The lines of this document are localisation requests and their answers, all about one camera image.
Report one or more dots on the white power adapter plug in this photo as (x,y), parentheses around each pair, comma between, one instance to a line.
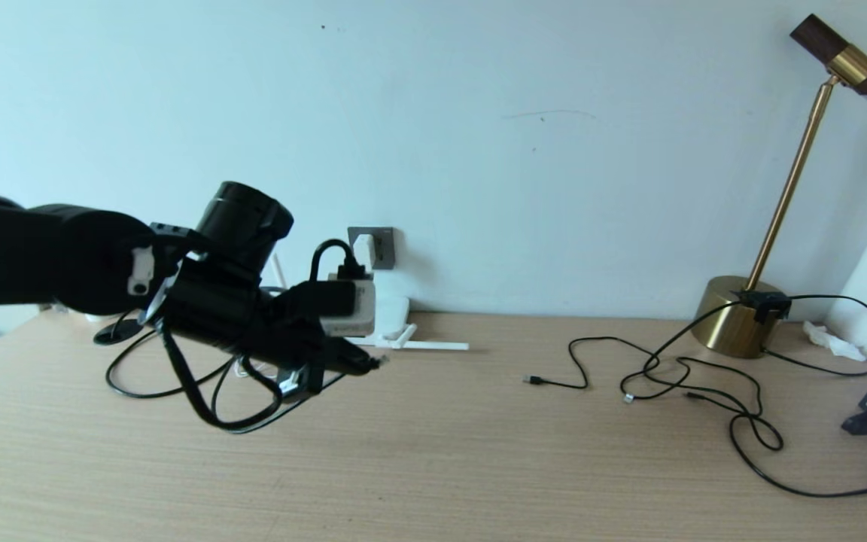
(362,312)

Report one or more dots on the grey wall socket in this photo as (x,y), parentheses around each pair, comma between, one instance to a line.
(384,248)

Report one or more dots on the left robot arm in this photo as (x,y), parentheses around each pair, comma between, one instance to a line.
(42,256)

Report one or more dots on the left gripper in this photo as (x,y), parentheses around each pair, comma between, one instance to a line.
(253,324)

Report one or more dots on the white router with antennas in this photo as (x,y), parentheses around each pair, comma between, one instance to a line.
(396,312)

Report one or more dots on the crumpled white tissue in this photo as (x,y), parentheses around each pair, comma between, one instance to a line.
(834,342)

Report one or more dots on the brass desk lamp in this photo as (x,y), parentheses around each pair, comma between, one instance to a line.
(727,324)

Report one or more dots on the white power adapter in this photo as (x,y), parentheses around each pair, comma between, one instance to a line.
(364,245)

